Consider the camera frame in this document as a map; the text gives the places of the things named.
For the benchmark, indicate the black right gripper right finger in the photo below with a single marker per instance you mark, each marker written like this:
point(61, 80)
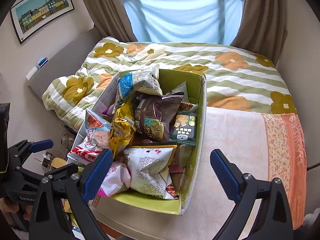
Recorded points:
point(273, 220)

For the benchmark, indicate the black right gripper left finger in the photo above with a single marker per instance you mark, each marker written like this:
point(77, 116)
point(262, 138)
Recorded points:
point(48, 219)

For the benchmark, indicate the green printed snack bag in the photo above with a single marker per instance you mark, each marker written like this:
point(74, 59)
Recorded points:
point(149, 170)

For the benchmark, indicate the gold Pillows snack bag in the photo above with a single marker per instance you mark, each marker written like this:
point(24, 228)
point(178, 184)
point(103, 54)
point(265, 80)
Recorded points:
point(123, 128)

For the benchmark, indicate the small dark green packet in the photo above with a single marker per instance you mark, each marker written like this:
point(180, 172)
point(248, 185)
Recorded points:
point(184, 129)

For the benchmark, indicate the brown chocolate snack bag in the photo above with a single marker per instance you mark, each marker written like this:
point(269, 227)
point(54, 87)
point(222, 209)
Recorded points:
point(154, 114)

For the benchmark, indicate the yellow blue sticks snack bag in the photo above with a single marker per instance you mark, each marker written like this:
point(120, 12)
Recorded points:
point(143, 80)

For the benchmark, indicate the yellow green cardboard box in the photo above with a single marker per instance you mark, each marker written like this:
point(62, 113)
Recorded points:
point(196, 87)

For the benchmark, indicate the pink white snack bag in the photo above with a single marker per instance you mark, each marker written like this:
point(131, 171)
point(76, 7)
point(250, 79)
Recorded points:
point(116, 181)

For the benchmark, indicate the red white shrimp chips bag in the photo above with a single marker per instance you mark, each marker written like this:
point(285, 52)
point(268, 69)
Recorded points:
point(91, 140)

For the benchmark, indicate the person left hand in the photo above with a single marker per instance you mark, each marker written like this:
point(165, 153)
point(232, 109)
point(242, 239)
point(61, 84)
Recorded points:
point(7, 206)

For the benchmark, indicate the orange floral bed sheet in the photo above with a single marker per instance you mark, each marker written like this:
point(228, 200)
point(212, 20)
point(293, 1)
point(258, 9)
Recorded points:
point(263, 145)

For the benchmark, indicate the white blue bottle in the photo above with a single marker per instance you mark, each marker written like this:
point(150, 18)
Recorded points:
point(42, 61)

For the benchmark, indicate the grey headboard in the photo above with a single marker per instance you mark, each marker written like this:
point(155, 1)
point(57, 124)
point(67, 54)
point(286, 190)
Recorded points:
point(65, 62)

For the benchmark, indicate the framed houses picture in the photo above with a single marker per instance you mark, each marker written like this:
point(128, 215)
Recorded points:
point(28, 16)

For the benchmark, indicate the brown left curtain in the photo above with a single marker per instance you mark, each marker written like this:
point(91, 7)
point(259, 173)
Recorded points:
point(110, 19)

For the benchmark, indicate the brown curtain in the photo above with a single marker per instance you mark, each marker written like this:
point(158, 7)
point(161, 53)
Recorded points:
point(263, 28)
point(110, 19)

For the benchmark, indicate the brown right curtain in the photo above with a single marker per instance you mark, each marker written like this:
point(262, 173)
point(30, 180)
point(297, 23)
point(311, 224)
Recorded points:
point(263, 28)

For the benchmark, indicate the light blue window cloth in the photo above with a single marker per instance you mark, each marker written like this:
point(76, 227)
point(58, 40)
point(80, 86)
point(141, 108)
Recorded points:
point(200, 21)

